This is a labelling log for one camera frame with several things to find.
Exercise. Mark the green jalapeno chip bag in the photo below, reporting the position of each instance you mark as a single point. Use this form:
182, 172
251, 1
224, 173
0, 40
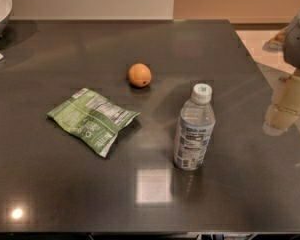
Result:
92, 118

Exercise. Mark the orange fruit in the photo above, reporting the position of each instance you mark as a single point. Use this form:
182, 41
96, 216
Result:
139, 75

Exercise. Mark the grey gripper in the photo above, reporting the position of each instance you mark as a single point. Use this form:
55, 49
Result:
299, 42

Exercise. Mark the clear plastic water bottle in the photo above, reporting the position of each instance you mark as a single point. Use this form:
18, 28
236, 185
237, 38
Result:
194, 129

